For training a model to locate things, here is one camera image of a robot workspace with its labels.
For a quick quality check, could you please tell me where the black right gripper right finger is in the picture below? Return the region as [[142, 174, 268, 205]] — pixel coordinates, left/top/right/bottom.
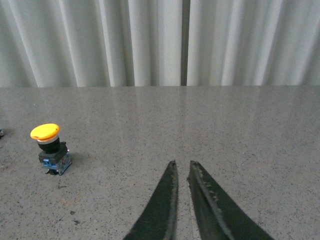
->
[[187, 160, 272, 240]]

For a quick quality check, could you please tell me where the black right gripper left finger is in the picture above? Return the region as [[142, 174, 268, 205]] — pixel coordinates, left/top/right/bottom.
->
[[124, 160, 179, 240]]

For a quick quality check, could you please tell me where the yellow mushroom push button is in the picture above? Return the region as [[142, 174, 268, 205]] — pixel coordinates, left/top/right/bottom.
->
[[30, 123, 72, 176]]

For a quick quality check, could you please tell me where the small dark object at edge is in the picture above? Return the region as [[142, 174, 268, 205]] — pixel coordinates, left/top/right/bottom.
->
[[0, 128, 5, 138]]

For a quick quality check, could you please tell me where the white pleated curtain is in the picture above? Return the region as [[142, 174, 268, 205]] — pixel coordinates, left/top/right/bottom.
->
[[0, 0, 320, 88]]

